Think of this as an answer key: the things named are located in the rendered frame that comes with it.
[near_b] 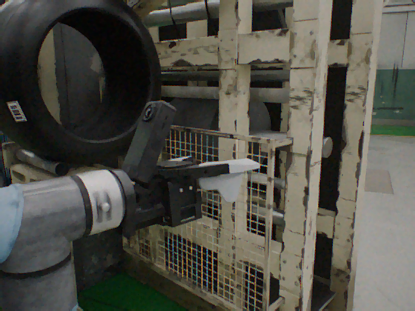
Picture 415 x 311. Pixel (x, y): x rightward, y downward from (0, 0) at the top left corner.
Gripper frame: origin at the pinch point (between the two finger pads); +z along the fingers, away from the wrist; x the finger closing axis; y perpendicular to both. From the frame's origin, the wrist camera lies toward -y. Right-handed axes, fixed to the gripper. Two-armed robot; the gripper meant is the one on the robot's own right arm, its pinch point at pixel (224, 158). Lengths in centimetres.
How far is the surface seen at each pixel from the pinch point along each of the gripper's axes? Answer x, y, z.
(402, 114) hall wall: -320, 33, 917
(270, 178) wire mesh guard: -33, 15, 50
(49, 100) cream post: -112, -19, 9
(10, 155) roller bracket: -110, 1, -9
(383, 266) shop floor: -56, 99, 183
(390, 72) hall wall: -339, -72, 901
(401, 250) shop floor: -57, 99, 215
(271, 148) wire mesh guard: -31, 5, 50
